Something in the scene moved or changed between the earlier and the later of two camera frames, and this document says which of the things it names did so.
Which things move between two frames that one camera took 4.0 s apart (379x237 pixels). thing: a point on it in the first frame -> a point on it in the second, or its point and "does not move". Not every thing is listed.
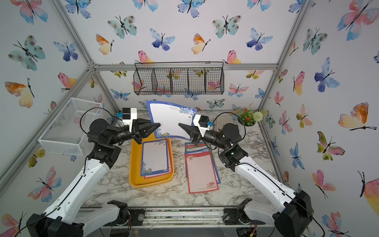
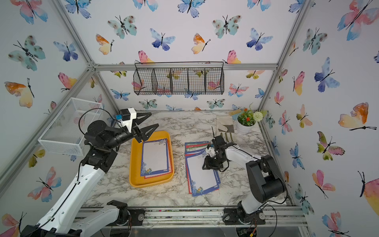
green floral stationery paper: [193, 148] does not move
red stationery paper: [170, 163] does not move
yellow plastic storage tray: [135, 179] does not move
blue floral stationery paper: [169, 115] -> [201, 181]
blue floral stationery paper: [202, 151] does not move
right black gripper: [194, 132] -> [208, 164]
